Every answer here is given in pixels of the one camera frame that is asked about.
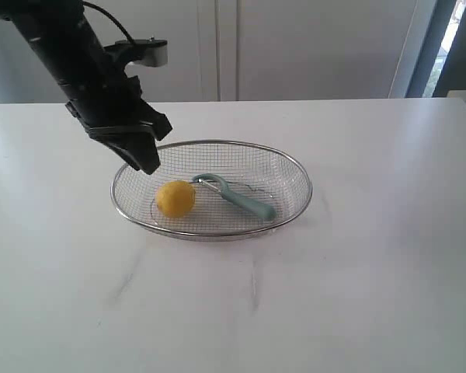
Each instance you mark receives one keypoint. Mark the oval steel wire mesh basket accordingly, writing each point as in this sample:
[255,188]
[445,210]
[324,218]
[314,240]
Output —
[256,171]

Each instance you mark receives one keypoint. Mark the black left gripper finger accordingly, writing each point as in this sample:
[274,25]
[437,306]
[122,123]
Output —
[135,144]
[159,123]

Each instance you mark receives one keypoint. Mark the window with dark frame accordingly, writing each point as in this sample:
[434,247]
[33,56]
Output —
[452,75]

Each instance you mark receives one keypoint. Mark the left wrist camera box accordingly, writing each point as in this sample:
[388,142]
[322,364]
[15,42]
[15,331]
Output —
[145,52]

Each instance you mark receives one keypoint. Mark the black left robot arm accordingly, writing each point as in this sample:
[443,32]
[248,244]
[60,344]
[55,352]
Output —
[61,36]

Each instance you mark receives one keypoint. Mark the white cabinet doors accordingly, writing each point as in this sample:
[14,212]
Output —
[272,50]

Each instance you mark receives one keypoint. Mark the yellow lemon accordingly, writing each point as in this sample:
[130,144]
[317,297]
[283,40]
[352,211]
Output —
[175,199]

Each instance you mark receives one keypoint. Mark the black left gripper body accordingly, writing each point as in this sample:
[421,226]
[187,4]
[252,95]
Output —
[108,106]

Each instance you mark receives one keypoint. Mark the light blue vegetable peeler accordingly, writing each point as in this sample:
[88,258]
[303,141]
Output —
[221,187]

